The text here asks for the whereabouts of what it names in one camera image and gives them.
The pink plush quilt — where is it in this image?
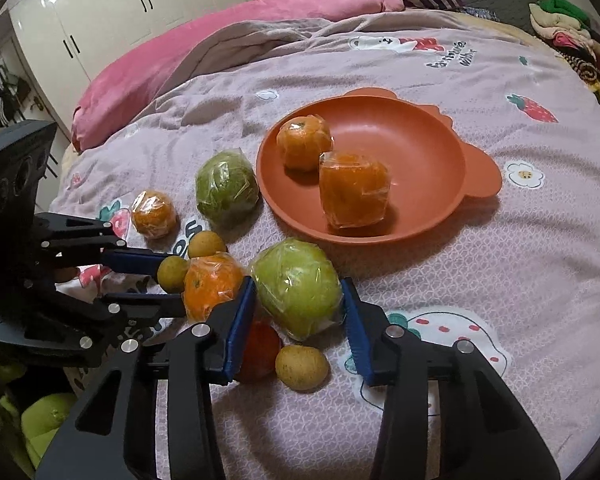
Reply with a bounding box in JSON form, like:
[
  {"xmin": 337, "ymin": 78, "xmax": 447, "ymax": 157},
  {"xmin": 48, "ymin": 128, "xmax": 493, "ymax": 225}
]
[{"xmin": 71, "ymin": 0, "xmax": 404, "ymax": 152}]

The yellow-brown small fruit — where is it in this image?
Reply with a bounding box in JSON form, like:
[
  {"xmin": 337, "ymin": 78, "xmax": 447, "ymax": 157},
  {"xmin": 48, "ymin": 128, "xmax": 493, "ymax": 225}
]
[{"xmin": 275, "ymin": 344, "xmax": 330, "ymax": 392}]

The yellow-green cloth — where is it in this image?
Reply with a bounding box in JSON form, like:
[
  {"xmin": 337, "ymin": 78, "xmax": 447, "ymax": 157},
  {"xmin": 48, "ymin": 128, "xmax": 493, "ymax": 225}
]
[{"xmin": 0, "ymin": 362, "xmax": 76, "ymax": 479}]

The red tomato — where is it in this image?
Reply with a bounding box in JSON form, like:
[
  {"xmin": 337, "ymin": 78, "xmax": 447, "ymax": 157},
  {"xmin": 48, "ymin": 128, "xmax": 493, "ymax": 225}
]
[{"xmin": 236, "ymin": 321, "xmax": 283, "ymax": 382}]

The small orange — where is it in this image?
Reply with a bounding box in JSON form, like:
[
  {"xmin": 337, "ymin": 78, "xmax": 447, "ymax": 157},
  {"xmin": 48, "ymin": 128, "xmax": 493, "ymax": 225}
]
[{"xmin": 131, "ymin": 190, "xmax": 178, "ymax": 240}]

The light green fruit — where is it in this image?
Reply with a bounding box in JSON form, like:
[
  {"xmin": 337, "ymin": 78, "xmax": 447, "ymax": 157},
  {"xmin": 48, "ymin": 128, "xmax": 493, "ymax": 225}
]
[{"xmin": 250, "ymin": 238, "xmax": 342, "ymax": 341}]

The small brown longan fruit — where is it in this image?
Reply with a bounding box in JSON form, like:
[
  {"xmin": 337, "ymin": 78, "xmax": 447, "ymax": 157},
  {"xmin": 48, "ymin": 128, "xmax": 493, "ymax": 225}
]
[{"xmin": 187, "ymin": 231, "xmax": 227, "ymax": 259}]

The wrapped orange blocky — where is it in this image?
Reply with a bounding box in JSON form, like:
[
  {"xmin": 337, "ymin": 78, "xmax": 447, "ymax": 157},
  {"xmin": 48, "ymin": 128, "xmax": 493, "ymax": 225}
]
[{"xmin": 318, "ymin": 151, "xmax": 391, "ymax": 229}]

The pile of folded clothes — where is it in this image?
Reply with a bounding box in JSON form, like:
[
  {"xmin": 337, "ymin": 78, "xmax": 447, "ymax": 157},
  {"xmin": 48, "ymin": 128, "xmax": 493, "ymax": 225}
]
[{"xmin": 529, "ymin": 0, "xmax": 600, "ymax": 104}]

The pink strawberry print blanket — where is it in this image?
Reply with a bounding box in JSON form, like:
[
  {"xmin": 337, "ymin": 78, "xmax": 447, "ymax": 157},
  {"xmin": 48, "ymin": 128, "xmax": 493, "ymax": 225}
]
[{"xmin": 50, "ymin": 11, "xmax": 600, "ymax": 479}]

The orange bear-shaped plate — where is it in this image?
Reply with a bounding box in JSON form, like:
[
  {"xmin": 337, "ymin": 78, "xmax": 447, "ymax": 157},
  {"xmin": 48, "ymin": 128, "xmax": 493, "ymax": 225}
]
[{"xmin": 257, "ymin": 88, "xmax": 502, "ymax": 245}]

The wrapped orange round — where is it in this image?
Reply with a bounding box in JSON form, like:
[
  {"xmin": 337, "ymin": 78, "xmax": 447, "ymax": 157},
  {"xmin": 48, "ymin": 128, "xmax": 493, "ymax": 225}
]
[{"xmin": 276, "ymin": 115, "xmax": 334, "ymax": 172}]

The small yellow-green longan fruit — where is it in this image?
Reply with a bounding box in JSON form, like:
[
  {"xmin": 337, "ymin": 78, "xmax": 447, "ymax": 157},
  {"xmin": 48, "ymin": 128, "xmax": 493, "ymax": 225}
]
[{"xmin": 157, "ymin": 256, "xmax": 189, "ymax": 294}]

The white wardrobe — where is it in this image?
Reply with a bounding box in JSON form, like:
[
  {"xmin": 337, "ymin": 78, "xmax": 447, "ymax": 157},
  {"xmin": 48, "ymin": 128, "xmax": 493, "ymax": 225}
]
[{"xmin": 8, "ymin": 0, "xmax": 245, "ymax": 128}]

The dark green fruit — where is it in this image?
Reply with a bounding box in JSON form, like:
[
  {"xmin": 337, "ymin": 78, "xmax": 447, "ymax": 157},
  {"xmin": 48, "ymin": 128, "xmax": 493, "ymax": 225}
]
[{"xmin": 195, "ymin": 150, "xmax": 260, "ymax": 229}]

